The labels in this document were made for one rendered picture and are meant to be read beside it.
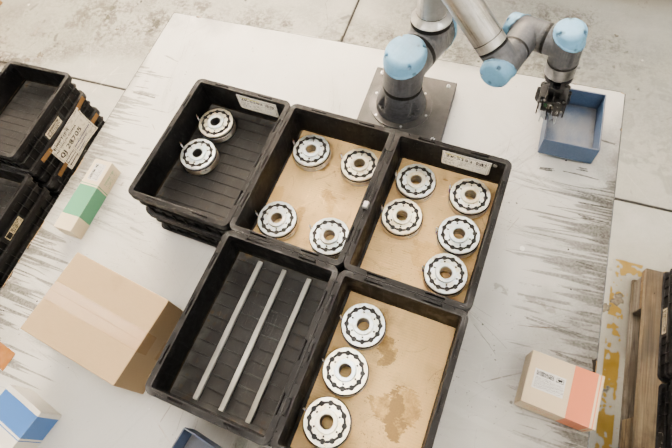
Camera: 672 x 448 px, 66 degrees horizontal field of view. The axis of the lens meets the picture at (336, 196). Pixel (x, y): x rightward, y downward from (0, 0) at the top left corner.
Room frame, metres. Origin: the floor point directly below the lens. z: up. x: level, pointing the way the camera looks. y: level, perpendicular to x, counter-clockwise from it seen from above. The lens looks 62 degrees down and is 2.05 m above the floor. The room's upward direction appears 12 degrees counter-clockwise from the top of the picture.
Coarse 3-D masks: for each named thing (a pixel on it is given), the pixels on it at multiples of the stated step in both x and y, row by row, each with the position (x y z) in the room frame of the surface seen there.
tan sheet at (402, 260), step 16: (448, 176) 0.64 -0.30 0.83; (464, 176) 0.63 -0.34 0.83; (448, 192) 0.60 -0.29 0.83; (432, 208) 0.56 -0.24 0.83; (448, 208) 0.55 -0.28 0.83; (432, 224) 0.52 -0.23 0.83; (480, 224) 0.49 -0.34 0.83; (384, 240) 0.50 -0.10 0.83; (400, 240) 0.49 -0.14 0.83; (416, 240) 0.48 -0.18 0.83; (432, 240) 0.48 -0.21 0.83; (480, 240) 0.45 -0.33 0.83; (368, 256) 0.47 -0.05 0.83; (384, 256) 0.46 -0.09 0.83; (400, 256) 0.45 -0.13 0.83; (416, 256) 0.44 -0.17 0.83; (432, 256) 0.43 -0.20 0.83; (384, 272) 0.42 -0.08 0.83; (400, 272) 0.41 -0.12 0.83; (416, 272) 0.40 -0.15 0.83; (464, 288) 0.34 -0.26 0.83
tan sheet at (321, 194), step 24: (336, 144) 0.82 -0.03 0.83; (288, 168) 0.77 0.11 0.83; (336, 168) 0.74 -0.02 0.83; (288, 192) 0.70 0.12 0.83; (312, 192) 0.68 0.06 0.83; (336, 192) 0.67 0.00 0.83; (360, 192) 0.65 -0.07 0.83; (312, 216) 0.61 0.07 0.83; (336, 216) 0.60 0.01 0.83; (288, 240) 0.56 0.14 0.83
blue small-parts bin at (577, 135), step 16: (576, 96) 0.86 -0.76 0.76; (592, 96) 0.84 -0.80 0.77; (576, 112) 0.83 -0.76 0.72; (592, 112) 0.82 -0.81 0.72; (544, 128) 0.76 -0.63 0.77; (560, 128) 0.78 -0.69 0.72; (576, 128) 0.77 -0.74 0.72; (592, 128) 0.76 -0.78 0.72; (544, 144) 0.72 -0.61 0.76; (560, 144) 0.70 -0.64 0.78; (576, 144) 0.72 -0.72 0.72; (592, 144) 0.71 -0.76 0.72; (576, 160) 0.67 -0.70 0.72; (592, 160) 0.65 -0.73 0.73
